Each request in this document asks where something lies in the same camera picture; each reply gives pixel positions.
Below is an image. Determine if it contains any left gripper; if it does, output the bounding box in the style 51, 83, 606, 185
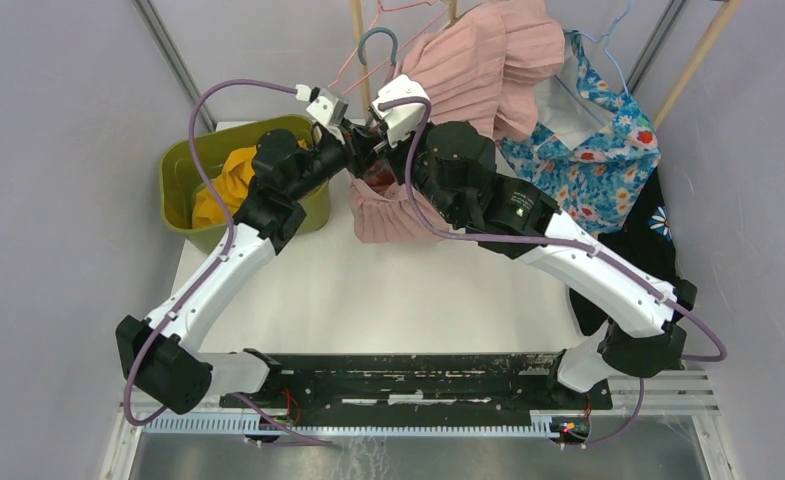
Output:
286, 116, 382, 202

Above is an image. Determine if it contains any pink wire hanger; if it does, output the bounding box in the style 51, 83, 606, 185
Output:
327, 1, 458, 107

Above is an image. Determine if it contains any yellow skirt grey lining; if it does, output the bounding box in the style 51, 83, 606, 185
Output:
190, 137, 310, 231

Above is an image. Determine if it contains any grey hook hanger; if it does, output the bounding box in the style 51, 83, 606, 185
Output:
357, 26, 400, 68

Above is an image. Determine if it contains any pink garment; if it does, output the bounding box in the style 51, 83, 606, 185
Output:
350, 1, 565, 244

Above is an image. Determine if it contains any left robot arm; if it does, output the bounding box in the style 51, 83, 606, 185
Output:
115, 121, 374, 425

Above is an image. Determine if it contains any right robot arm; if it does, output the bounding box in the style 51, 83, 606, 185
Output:
344, 121, 696, 408

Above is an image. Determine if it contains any green plastic basket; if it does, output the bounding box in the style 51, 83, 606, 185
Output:
160, 115, 312, 253

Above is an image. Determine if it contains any blue floral garment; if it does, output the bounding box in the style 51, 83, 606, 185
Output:
499, 30, 661, 234

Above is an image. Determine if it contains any black garment with flower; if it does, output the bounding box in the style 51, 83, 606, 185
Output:
567, 166, 683, 338

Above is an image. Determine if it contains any wooden clothes rack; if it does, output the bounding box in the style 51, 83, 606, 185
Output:
346, 0, 743, 130

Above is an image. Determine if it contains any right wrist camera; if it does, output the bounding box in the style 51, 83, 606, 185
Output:
371, 74, 430, 148

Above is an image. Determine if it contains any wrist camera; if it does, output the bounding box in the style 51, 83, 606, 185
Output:
295, 84, 349, 127
371, 74, 430, 148

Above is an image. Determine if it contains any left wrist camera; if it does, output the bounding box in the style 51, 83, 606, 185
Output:
295, 84, 349, 127

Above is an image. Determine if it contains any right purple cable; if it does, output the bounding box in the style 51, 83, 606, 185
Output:
377, 96, 729, 449

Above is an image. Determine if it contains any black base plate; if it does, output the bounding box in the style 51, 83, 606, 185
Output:
248, 353, 613, 427

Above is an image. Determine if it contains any blue wire hanger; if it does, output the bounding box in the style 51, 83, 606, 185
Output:
554, 0, 634, 126

